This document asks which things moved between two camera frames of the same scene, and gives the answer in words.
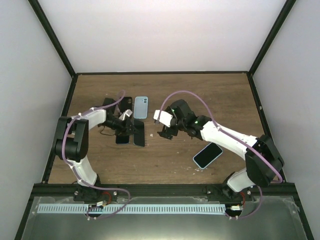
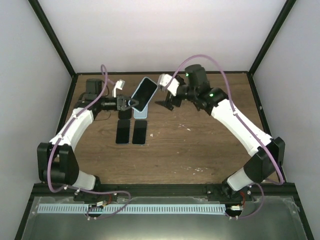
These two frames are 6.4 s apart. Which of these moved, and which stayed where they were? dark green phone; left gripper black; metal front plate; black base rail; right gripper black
Moved: right gripper black; left gripper black
Stayed: metal front plate; dark green phone; black base rail
